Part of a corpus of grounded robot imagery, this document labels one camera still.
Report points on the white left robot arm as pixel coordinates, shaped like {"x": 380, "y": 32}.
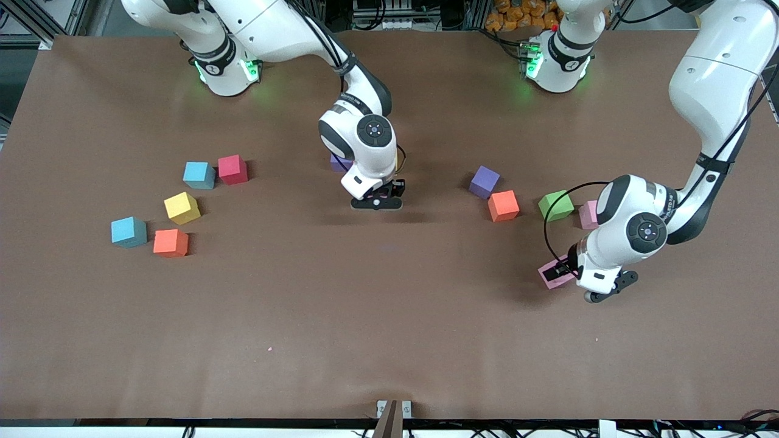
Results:
{"x": 645, "y": 231}

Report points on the orange snack bags pile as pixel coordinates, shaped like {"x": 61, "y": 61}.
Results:
{"x": 514, "y": 15}

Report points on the pink foam cube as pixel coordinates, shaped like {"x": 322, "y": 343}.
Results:
{"x": 555, "y": 283}
{"x": 587, "y": 216}

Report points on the green foam cube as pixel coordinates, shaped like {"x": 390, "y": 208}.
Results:
{"x": 558, "y": 207}

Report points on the small metal bracket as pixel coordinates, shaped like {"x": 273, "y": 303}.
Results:
{"x": 381, "y": 407}

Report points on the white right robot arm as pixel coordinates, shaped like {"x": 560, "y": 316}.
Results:
{"x": 374, "y": 131}

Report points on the white socket strip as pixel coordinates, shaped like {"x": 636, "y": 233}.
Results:
{"x": 395, "y": 24}

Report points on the aluminium frame profile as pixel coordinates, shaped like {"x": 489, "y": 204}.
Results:
{"x": 36, "y": 24}
{"x": 751, "y": 21}

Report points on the light blue foam cube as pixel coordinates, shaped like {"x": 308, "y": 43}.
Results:
{"x": 199, "y": 175}
{"x": 128, "y": 232}

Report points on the brown wooden stick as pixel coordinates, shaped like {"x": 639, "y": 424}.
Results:
{"x": 389, "y": 424}

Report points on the orange foam cube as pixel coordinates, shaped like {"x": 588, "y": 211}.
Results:
{"x": 503, "y": 205}
{"x": 171, "y": 243}

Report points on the red foam cube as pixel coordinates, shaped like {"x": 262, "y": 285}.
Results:
{"x": 233, "y": 168}

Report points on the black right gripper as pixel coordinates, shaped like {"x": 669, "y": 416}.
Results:
{"x": 398, "y": 184}

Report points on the purple foam cube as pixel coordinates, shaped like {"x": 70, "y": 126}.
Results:
{"x": 338, "y": 164}
{"x": 484, "y": 182}

